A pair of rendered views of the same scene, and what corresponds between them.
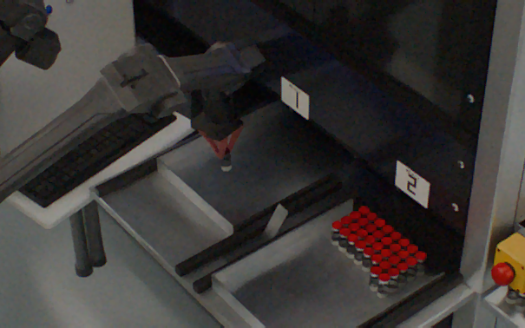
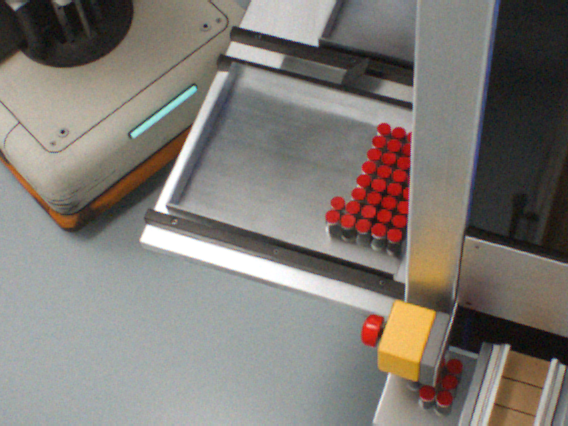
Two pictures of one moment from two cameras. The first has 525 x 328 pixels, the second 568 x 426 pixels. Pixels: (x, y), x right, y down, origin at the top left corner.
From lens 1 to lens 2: 1.39 m
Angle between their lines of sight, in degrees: 44
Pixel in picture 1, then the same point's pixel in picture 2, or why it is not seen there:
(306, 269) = (320, 140)
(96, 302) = not seen: hidden behind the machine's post
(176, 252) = (262, 17)
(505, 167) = (416, 232)
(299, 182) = not seen: hidden behind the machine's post
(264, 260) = (305, 96)
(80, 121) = not seen: outside the picture
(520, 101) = (429, 174)
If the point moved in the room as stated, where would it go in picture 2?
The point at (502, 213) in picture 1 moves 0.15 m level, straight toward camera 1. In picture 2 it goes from (423, 276) to (303, 312)
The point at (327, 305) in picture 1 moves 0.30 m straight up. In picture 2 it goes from (279, 188) to (260, 69)
